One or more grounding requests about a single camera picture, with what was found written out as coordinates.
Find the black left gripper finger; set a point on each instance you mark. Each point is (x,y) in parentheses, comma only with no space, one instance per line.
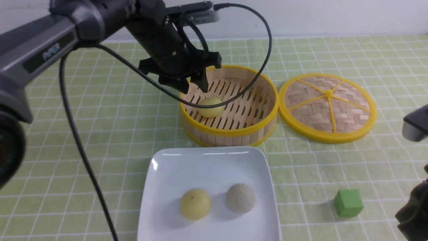
(199,78)
(180,84)

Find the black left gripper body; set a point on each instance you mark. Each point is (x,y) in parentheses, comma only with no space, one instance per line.
(172,55)

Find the yellow bun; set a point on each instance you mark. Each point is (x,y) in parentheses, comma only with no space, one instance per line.
(210,112)
(195,204)

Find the grey-white steamed bun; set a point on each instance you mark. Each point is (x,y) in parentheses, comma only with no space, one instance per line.
(240,198)

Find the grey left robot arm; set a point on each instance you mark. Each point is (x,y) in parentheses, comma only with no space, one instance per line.
(28,50)

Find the white square plate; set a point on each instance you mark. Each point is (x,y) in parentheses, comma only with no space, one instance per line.
(172,172)

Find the yellow bun on plate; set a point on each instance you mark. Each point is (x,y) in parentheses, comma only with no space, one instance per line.
(195,204)

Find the yellow-rimmed bamboo steamer basket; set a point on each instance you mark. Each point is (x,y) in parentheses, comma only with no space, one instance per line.
(247,121)

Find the green checkered tablecloth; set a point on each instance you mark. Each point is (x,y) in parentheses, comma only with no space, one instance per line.
(123,121)

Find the woven bamboo steamer lid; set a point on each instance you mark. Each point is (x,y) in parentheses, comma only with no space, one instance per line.
(327,108)

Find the green cube block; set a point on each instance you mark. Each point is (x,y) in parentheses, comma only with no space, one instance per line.
(348,203)

